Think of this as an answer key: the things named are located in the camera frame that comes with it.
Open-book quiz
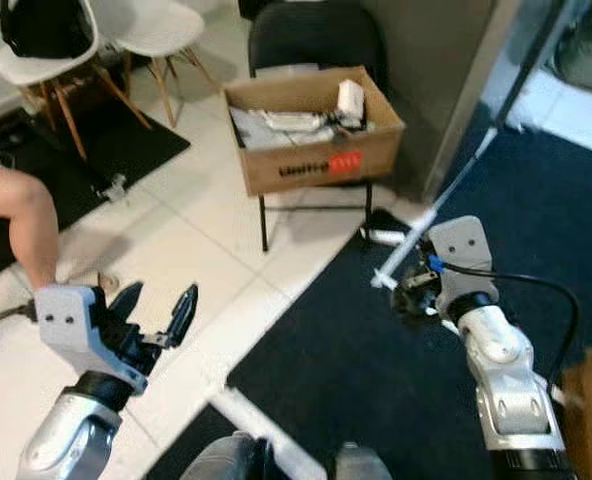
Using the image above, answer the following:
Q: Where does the grey right robot leg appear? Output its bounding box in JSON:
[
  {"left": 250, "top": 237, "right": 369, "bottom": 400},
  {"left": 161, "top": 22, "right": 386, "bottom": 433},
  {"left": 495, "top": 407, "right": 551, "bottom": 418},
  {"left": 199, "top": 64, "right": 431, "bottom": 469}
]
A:
[{"left": 334, "top": 441, "right": 389, "bottom": 480}]

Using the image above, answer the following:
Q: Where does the white chair with wooden legs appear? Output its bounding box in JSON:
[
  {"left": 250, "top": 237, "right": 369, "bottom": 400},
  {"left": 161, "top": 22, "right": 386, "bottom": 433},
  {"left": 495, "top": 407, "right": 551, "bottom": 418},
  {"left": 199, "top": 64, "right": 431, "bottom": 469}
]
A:
[
  {"left": 0, "top": 0, "right": 139, "bottom": 162},
  {"left": 106, "top": 0, "right": 223, "bottom": 127}
]

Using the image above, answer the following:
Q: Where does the grey plastic bottle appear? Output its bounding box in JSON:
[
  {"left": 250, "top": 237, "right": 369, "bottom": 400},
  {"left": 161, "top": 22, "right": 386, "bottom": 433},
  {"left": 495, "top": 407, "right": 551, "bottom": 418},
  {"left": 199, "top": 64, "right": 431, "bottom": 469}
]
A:
[{"left": 357, "top": 225, "right": 413, "bottom": 250}]

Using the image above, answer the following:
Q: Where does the cardboard box with red print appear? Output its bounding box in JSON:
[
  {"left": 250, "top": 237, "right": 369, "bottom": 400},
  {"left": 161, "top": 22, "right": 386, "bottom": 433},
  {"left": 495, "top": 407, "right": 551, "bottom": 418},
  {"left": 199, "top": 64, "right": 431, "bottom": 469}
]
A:
[{"left": 223, "top": 66, "right": 406, "bottom": 199}]

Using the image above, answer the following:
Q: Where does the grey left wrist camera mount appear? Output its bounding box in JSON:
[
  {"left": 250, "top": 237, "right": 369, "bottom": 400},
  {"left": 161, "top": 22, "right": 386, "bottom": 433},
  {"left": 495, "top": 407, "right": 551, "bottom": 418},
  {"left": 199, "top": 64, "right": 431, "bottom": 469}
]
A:
[{"left": 34, "top": 284, "right": 149, "bottom": 393}]

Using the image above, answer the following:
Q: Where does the plain brown cardboard box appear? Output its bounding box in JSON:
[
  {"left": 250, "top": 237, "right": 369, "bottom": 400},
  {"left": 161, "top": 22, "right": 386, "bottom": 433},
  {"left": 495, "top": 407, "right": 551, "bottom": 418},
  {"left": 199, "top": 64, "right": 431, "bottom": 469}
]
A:
[{"left": 560, "top": 340, "right": 592, "bottom": 480}]

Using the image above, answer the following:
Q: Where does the black floor mat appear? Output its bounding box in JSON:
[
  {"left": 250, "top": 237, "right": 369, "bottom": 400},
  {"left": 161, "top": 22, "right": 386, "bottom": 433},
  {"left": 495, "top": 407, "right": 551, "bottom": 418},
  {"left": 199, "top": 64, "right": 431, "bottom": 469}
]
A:
[{"left": 0, "top": 88, "right": 193, "bottom": 287}]

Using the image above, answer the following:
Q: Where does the flat white carton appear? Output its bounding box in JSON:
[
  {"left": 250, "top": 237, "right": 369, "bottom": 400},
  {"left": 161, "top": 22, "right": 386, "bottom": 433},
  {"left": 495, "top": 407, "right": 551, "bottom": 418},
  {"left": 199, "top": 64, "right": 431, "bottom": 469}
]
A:
[{"left": 260, "top": 109, "right": 329, "bottom": 133}]

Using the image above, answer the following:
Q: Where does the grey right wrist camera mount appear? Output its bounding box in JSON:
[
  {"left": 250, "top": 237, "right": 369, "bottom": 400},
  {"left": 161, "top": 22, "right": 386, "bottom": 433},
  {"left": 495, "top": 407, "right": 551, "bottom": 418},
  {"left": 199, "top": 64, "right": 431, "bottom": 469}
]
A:
[{"left": 426, "top": 215, "right": 498, "bottom": 317}]

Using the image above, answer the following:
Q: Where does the grey metal door frame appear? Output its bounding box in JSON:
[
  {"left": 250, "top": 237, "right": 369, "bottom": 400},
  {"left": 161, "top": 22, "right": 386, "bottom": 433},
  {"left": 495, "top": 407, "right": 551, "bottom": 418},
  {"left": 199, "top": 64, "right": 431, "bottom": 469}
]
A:
[{"left": 420, "top": 0, "right": 579, "bottom": 203}]

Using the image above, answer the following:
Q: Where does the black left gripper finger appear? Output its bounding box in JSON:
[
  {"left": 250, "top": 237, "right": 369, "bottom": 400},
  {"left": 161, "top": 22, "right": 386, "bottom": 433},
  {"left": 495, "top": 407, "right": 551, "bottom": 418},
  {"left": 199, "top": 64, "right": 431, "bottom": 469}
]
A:
[
  {"left": 166, "top": 284, "right": 200, "bottom": 349},
  {"left": 110, "top": 281, "right": 145, "bottom": 325}
]

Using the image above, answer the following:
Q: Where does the small white box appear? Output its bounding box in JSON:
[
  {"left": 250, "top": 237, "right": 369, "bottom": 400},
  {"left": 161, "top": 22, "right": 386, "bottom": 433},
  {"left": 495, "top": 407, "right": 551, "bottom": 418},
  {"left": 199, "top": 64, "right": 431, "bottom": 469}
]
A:
[{"left": 336, "top": 79, "right": 368, "bottom": 127}]

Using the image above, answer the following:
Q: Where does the black folding chair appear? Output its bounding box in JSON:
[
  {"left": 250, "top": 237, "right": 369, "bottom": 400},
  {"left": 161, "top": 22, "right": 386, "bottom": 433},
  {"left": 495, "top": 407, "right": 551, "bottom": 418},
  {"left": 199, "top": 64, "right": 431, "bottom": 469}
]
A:
[{"left": 246, "top": 0, "right": 389, "bottom": 254}]

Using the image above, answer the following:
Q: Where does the white paper bag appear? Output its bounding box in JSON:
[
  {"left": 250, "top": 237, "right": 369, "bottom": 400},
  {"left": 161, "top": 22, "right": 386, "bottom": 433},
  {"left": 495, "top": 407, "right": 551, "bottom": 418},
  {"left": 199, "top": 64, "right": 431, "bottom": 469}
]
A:
[{"left": 230, "top": 106, "right": 337, "bottom": 153}]

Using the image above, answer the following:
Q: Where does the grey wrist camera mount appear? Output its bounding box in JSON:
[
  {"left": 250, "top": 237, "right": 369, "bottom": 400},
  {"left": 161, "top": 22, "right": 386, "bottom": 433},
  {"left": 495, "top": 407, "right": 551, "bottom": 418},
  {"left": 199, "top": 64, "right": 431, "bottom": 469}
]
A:
[
  {"left": 426, "top": 215, "right": 498, "bottom": 317},
  {"left": 34, "top": 284, "right": 149, "bottom": 393}
]

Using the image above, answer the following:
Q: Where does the black backpack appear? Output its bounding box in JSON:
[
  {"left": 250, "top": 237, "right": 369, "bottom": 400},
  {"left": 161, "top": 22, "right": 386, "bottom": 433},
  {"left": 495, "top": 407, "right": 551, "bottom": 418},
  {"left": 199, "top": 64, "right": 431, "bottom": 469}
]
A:
[{"left": 0, "top": 0, "right": 100, "bottom": 60}]

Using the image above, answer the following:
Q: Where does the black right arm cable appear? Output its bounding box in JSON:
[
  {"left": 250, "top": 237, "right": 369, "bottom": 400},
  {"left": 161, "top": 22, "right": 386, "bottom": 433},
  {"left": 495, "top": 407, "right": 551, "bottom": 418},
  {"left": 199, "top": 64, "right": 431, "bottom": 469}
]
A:
[{"left": 434, "top": 260, "right": 583, "bottom": 397}]

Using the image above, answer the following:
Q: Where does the bare person leg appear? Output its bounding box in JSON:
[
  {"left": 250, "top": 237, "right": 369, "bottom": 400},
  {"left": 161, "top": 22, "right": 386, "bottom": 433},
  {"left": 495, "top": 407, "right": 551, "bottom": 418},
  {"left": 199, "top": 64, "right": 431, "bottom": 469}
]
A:
[{"left": 0, "top": 161, "right": 124, "bottom": 298}]

